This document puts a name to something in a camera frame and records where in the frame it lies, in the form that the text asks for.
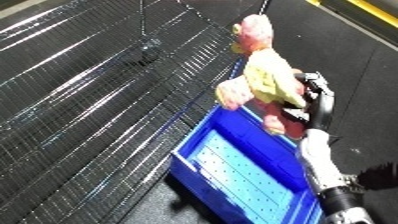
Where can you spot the pink and yellow soft toy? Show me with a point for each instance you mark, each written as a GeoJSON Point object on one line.
{"type": "Point", "coordinates": [269, 75]}

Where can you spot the pale right robot arm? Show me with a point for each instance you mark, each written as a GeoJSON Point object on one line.
{"type": "Point", "coordinates": [323, 166]}

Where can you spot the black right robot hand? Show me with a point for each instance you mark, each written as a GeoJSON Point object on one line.
{"type": "Point", "coordinates": [321, 106]}

